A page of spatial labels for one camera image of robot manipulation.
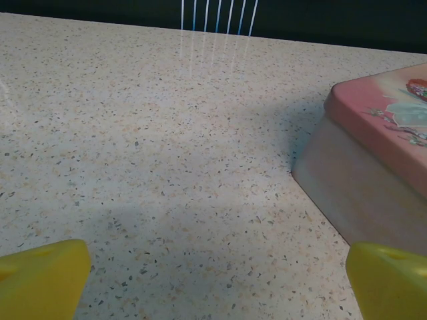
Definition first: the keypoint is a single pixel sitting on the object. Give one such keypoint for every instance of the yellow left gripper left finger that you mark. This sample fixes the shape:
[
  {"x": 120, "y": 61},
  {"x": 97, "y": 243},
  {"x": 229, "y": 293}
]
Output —
[{"x": 40, "y": 283}]

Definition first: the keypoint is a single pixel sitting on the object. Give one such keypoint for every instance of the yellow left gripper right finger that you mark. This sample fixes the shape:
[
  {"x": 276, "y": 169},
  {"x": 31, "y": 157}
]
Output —
[{"x": 390, "y": 286}]

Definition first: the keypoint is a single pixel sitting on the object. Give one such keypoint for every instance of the pink illustrated tin box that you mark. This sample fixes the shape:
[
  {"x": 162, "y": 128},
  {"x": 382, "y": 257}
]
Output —
[{"x": 367, "y": 186}]

